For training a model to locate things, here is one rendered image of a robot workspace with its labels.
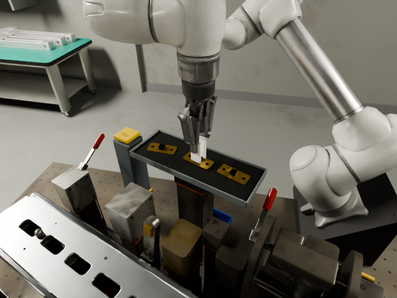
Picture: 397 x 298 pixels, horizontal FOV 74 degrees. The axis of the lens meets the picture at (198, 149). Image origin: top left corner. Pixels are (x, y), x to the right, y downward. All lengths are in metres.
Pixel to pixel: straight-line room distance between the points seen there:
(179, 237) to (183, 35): 0.45
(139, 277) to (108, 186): 0.72
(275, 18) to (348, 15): 2.37
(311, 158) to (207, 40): 0.57
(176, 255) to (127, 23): 0.50
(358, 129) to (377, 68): 2.70
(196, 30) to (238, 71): 2.93
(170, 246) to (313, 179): 0.53
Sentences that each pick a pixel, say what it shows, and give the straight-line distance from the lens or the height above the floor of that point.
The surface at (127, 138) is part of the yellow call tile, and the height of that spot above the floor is 1.16.
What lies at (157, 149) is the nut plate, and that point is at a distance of 0.78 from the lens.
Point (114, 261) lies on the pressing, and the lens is 0.76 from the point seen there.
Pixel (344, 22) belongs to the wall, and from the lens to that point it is 3.36.
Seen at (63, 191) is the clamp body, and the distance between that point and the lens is 0.91.
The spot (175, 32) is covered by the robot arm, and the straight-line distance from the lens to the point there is 0.53.
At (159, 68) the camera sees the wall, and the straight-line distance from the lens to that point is 3.65.
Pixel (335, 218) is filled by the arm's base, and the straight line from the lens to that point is 1.09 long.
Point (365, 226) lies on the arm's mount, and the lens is 1.06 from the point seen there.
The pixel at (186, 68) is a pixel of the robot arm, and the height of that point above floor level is 1.44.
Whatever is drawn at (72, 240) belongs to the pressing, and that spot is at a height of 1.00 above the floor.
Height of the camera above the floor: 1.64
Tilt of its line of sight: 38 degrees down
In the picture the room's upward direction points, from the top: straight up
